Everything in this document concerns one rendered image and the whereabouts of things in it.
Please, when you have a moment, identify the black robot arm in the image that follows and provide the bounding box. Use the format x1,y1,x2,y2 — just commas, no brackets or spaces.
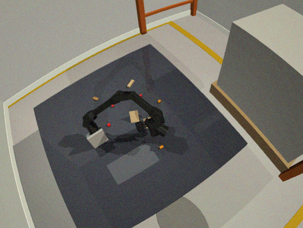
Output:
82,90,169,137

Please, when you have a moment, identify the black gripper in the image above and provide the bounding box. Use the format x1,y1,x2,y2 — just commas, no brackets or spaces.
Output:
135,116,165,132

